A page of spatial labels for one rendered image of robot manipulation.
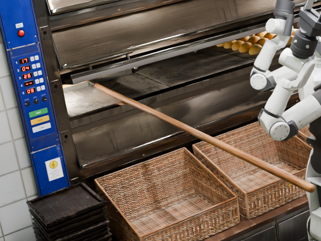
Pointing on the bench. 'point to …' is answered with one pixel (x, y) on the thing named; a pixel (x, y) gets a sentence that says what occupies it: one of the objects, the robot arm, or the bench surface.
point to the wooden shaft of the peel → (214, 141)
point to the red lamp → (20, 30)
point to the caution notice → (54, 169)
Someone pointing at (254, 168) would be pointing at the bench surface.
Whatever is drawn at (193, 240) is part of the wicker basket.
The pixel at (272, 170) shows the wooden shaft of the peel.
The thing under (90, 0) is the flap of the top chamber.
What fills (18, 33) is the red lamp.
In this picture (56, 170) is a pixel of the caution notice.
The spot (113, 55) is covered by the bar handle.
